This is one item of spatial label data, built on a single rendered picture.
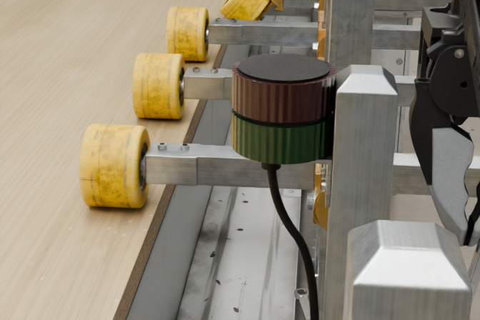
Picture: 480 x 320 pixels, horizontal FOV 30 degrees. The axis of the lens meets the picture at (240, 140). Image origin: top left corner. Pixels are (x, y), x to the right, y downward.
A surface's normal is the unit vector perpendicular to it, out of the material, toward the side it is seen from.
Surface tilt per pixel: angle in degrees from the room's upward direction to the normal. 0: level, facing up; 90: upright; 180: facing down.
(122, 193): 103
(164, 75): 51
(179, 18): 46
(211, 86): 90
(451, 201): 90
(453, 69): 90
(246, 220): 0
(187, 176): 90
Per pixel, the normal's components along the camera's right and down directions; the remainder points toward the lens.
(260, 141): -0.43, 0.33
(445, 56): -0.08, 0.36
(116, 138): -0.03, -0.69
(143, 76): -0.07, -0.20
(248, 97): -0.66, 0.27
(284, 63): 0.01, -0.93
